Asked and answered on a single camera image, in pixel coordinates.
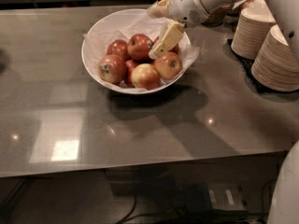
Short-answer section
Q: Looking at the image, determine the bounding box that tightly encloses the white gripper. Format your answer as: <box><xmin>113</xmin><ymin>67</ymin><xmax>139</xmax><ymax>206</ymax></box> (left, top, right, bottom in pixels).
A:
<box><xmin>147</xmin><ymin>0</ymin><xmax>209</xmax><ymax>60</ymax></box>

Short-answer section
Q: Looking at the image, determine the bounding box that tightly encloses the red apple with sticker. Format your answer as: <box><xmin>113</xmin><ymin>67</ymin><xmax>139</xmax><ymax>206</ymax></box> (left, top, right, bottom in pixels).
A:
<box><xmin>127</xmin><ymin>34</ymin><xmax>153</xmax><ymax>61</ymax></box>

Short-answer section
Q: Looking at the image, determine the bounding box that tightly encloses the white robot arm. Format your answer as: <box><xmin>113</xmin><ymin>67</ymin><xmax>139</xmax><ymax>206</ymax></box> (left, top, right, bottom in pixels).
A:
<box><xmin>148</xmin><ymin>0</ymin><xmax>299</xmax><ymax>224</ymax></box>

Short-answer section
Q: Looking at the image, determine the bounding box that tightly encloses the dark red apple back right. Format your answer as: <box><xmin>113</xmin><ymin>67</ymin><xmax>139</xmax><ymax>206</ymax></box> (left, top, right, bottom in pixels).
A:
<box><xmin>153</xmin><ymin>36</ymin><xmax>179</xmax><ymax>54</ymax></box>

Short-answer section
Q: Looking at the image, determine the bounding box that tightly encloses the dark red apple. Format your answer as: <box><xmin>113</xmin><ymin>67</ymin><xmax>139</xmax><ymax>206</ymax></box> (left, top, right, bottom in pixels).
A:
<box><xmin>107</xmin><ymin>39</ymin><xmax>130</xmax><ymax>61</ymax></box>
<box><xmin>153</xmin><ymin>36</ymin><xmax>179</xmax><ymax>54</ymax></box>

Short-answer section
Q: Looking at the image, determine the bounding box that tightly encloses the red yellow apple right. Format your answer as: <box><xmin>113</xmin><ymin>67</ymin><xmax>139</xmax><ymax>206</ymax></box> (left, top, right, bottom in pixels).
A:
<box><xmin>154</xmin><ymin>52</ymin><xmax>183</xmax><ymax>80</ymax></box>

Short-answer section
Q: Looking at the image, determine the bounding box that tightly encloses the dark red apple back left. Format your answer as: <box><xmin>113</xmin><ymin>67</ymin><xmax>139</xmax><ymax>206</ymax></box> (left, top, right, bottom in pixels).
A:
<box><xmin>107</xmin><ymin>39</ymin><xmax>130</xmax><ymax>61</ymax></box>

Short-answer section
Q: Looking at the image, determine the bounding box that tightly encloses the red apple bottom middle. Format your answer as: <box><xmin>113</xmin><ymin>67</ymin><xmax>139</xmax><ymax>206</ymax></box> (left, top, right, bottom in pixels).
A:
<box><xmin>124</xmin><ymin>60</ymin><xmax>139</xmax><ymax>88</ymax></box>

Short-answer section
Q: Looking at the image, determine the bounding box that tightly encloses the white bowl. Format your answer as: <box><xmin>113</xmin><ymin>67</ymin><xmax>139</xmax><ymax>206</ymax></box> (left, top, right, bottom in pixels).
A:
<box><xmin>81</xmin><ymin>8</ymin><xmax>192</xmax><ymax>95</ymax></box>

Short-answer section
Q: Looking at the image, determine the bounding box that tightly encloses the yellow red apple front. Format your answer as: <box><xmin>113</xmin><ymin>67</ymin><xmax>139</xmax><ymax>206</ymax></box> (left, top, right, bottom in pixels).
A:
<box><xmin>131</xmin><ymin>63</ymin><xmax>161</xmax><ymax>91</ymax></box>

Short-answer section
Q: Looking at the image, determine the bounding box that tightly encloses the red apple front left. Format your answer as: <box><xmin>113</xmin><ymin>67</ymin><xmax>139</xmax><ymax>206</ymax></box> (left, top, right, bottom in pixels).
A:
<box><xmin>98</xmin><ymin>54</ymin><xmax>127</xmax><ymax>84</ymax></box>

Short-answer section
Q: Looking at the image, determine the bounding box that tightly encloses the glass jar with grains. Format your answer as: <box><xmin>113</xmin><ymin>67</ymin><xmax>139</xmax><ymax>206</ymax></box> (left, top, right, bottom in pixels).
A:
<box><xmin>203</xmin><ymin>4</ymin><xmax>234</xmax><ymax>27</ymax></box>

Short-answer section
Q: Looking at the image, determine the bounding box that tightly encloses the white paper liner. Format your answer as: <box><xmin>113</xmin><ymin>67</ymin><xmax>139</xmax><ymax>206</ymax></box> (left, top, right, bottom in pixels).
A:
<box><xmin>82</xmin><ymin>0</ymin><xmax>201</xmax><ymax>92</ymax></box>

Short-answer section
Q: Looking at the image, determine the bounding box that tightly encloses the paper plate stack back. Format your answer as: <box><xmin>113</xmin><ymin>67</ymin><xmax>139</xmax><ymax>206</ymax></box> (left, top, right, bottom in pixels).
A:
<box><xmin>231</xmin><ymin>0</ymin><xmax>276</xmax><ymax>60</ymax></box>

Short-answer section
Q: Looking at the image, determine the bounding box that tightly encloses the black mat under plates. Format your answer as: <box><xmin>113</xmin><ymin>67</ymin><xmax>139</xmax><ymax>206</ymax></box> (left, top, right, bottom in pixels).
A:
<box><xmin>231</xmin><ymin>49</ymin><xmax>289</xmax><ymax>94</ymax></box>

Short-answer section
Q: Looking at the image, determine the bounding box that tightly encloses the dark box with labels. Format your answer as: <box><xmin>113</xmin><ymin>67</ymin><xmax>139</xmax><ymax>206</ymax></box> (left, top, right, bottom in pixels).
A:
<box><xmin>184</xmin><ymin>182</ymin><xmax>248</xmax><ymax>215</ymax></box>

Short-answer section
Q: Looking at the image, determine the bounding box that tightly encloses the black cable under table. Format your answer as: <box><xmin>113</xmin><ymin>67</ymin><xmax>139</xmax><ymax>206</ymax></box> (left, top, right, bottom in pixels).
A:
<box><xmin>102</xmin><ymin>168</ymin><xmax>272</xmax><ymax>224</ymax></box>

